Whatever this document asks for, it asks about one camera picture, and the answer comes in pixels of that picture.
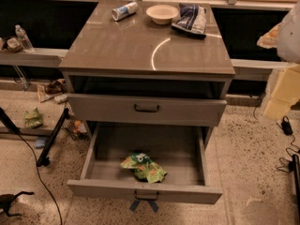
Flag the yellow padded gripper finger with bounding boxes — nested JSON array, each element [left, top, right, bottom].
[[262, 63, 300, 121]]

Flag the blue white chip bag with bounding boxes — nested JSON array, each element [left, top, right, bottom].
[[172, 4, 206, 39]]

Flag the black tripod leg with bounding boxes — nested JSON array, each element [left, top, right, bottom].
[[37, 108, 68, 167]]

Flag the grey drawer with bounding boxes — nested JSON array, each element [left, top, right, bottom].
[[67, 94, 227, 127], [67, 123, 222, 204]]

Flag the green chip bag in drawer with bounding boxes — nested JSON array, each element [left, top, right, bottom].
[[120, 152, 168, 184]]

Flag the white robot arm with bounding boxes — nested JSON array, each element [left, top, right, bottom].
[[257, 1, 300, 120]]

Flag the clear plastic water bottle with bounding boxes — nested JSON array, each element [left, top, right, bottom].
[[15, 24, 34, 53]]

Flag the snack wrappers on floor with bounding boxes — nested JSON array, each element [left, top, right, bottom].
[[37, 79, 67, 103]]

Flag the green bag on floor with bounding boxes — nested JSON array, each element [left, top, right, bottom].
[[24, 108, 43, 128]]

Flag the small bowl on ledge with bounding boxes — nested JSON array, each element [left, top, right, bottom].
[[0, 37, 23, 53]]

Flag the white blue can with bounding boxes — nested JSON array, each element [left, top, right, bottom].
[[112, 2, 139, 22]]

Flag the black object on floor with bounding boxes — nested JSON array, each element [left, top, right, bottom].
[[0, 191, 34, 217]]

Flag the grey bottom drawer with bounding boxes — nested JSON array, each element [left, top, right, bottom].
[[67, 123, 222, 204]]

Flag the black power adapter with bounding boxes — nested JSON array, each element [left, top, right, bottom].
[[281, 116, 293, 136]]

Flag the white bowl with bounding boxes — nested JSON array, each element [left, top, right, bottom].
[[146, 5, 179, 25]]

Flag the grey top drawer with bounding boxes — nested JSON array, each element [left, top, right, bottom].
[[67, 94, 227, 127]]

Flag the black adapter cable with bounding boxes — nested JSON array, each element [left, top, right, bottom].
[[275, 122, 300, 174]]

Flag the black top drawer handle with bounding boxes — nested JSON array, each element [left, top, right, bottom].
[[133, 104, 160, 113]]

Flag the grey drawer cabinet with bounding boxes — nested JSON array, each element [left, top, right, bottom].
[[59, 1, 234, 142]]

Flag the black floor cable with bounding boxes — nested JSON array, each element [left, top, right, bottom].
[[0, 107, 64, 225]]

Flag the black bottom drawer handle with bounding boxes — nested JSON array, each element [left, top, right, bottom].
[[134, 190, 159, 202]]

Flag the black drawer handle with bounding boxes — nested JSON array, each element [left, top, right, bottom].
[[134, 190, 159, 202], [133, 104, 160, 113]]

